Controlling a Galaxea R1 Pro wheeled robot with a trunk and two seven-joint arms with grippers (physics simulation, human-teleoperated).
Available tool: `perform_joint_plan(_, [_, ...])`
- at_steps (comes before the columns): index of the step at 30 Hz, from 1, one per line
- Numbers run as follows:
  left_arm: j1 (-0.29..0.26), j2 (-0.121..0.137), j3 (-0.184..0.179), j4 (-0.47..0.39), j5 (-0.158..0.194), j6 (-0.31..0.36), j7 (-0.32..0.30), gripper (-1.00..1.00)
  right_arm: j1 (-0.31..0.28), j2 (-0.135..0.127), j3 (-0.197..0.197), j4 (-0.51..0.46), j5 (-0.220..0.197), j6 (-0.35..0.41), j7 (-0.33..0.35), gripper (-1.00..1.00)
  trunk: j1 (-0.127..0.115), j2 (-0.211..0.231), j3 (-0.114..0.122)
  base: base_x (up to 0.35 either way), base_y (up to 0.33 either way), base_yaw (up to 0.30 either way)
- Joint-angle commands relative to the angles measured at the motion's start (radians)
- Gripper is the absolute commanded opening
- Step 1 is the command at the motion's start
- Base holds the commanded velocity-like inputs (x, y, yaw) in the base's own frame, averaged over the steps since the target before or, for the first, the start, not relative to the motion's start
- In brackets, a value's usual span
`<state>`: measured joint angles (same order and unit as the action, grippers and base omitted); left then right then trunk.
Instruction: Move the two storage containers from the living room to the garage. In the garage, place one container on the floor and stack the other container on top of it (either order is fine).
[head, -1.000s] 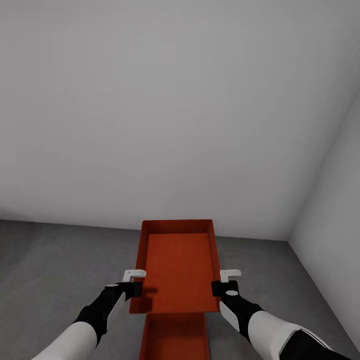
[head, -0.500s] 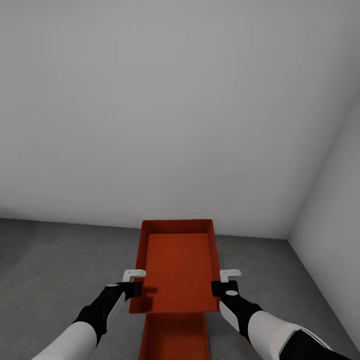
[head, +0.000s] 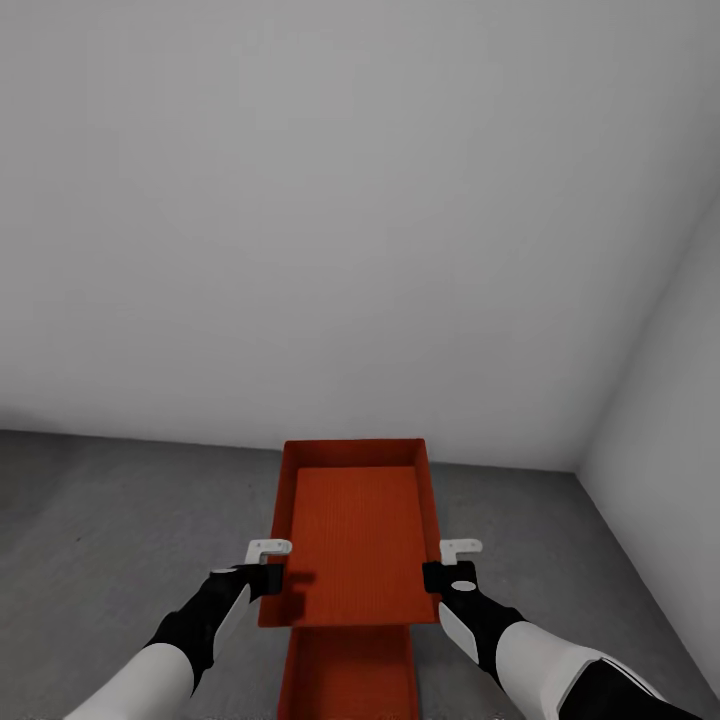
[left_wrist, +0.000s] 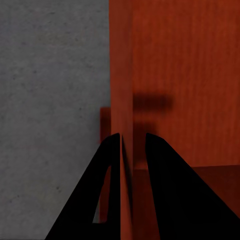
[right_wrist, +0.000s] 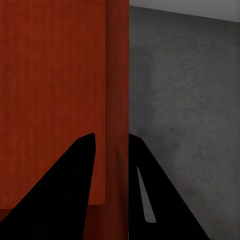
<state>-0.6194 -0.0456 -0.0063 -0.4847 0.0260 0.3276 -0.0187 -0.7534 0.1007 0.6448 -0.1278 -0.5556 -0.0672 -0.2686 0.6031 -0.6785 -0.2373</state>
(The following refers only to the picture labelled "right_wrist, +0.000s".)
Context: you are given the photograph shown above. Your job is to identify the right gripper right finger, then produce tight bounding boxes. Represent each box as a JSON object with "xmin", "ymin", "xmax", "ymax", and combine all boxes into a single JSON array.
[{"xmin": 128, "ymin": 133, "xmax": 210, "ymax": 240}]

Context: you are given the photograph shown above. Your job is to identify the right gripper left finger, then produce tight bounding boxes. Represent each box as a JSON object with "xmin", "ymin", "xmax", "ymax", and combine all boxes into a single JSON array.
[{"xmin": 0, "ymin": 133, "xmax": 96, "ymax": 240}]

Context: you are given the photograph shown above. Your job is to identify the storage box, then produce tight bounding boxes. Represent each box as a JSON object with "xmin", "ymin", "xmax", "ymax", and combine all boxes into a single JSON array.
[{"xmin": 0, "ymin": 0, "xmax": 130, "ymax": 240}]

